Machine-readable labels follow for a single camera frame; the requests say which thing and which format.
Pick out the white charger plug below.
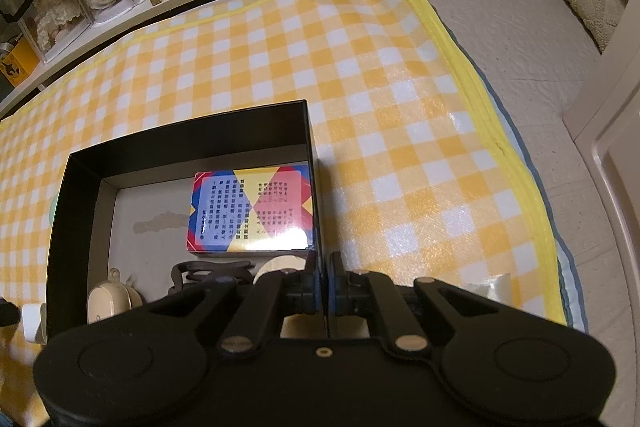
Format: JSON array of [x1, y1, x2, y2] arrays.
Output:
[[20, 303, 49, 344]]

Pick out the blue underlay mat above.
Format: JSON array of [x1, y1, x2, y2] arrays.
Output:
[[405, 0, 587, 334]]

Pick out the black cardboard box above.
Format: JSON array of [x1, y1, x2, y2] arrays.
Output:
[[46, 99, 321, 343]]

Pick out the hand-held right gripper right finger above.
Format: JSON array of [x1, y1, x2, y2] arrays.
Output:
[[327, 252, 502, 354]]

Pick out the beige earbuds case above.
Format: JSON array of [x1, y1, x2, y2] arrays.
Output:
[[86, 268, 145, 325]]

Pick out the colourful card box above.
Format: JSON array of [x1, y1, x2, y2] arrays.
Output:
[[186, 163, 317, 255]]

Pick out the white panelled door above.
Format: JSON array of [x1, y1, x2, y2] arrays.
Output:
[[562, 9, 640, 388]]

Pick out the shiny clear plastic strip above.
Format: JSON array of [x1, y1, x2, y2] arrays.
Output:
[[462, 273, 513, 305]]

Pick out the clear case with white doll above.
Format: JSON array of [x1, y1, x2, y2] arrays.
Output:
[[0, 0, 96, 64]]

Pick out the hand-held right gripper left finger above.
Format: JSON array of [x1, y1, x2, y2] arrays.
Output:
[[147, 252, 322, 354]]

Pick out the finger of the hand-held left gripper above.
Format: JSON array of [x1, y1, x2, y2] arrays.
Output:
[[0, 299, 21, 327]]

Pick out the brown hair claw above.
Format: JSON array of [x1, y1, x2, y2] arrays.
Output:
[[169, 259, 252, 295]]

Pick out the yellow box with black print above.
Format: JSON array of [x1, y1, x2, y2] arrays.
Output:
[[0, 38, 38, 88]]

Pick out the yellow white checkered mat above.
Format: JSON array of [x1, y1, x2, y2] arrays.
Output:
[[0, 0, 569, 427]]

